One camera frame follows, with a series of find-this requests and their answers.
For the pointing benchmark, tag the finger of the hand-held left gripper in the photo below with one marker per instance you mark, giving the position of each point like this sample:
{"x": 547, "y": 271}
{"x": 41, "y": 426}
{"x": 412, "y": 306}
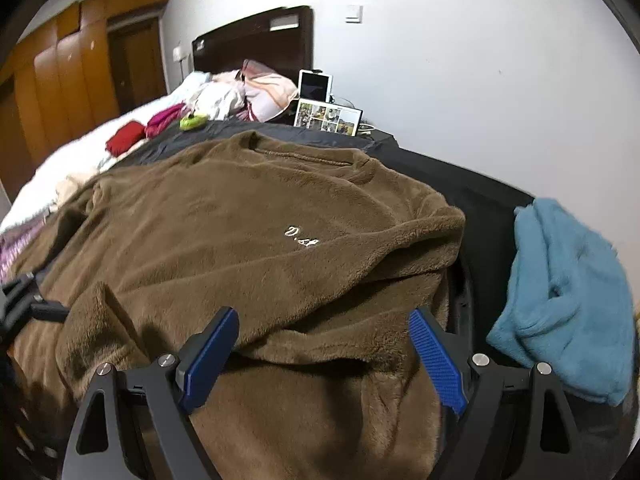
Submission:
{"x": 47, "y": 312}

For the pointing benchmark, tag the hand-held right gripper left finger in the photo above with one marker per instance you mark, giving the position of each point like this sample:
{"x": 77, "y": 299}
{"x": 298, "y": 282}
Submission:
{"x": 210, "y": 360}

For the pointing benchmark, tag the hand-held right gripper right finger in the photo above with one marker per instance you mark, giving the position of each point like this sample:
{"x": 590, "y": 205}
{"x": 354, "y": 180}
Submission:
{"x": 437, "y": 360}

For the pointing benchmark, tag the brown fleece sweatshirt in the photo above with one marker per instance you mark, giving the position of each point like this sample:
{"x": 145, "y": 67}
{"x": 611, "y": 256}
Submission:
{"x": 225, "y": 235}

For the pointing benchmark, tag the white clothes pile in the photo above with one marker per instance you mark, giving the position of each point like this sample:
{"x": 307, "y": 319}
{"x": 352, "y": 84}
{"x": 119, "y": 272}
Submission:
{"x": 215, "y": 95}

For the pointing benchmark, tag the purple patterned cloth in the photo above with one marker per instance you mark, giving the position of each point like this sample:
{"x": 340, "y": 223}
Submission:
{"x": 17, "y": 255}

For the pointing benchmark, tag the cream cloth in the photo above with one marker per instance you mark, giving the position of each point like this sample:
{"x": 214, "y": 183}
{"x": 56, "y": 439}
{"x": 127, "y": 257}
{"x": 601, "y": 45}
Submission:
{"x": 75, "y": 187}

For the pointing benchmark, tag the blue fleece garment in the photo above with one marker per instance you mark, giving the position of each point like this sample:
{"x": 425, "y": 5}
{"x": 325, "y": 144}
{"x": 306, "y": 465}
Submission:
{"x": 565, "y": 300}

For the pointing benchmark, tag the white blanket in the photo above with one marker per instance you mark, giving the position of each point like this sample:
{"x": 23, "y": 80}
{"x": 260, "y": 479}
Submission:
{"x": 65, "y": 160}

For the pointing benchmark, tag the red cloth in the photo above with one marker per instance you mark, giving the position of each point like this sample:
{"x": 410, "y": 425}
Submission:
{"x": 125, "y": 137}

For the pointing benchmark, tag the magenta cloth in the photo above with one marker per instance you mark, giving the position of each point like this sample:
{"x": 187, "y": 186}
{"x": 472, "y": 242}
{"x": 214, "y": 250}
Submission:
{"x": 162, "y": 120}

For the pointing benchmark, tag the wooden wardrobe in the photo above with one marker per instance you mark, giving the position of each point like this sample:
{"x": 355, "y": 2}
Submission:
{"x": 60, "y": 75}

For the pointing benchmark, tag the green toy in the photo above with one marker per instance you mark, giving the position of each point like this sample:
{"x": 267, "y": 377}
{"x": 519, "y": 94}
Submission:
{"x": 192, "y": 121}

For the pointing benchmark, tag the pink pillow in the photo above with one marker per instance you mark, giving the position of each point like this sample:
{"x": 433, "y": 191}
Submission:
{"x": 270, "y": 92}

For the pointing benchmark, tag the white tablet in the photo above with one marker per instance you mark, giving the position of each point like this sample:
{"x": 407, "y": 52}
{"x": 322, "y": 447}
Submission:
{"x": 315, "y": 85}

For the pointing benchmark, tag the dark wooden headboard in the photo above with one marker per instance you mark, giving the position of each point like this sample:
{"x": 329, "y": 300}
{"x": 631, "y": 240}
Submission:
{"x": 250, "y": 45}

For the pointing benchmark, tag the small wall socket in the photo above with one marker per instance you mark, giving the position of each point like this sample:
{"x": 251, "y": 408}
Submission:
{"x": 179, "y": 53}

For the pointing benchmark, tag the white wall switch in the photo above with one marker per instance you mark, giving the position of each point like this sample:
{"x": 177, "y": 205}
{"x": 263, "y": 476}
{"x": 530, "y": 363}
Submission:
{"x": 354, "y": 14}

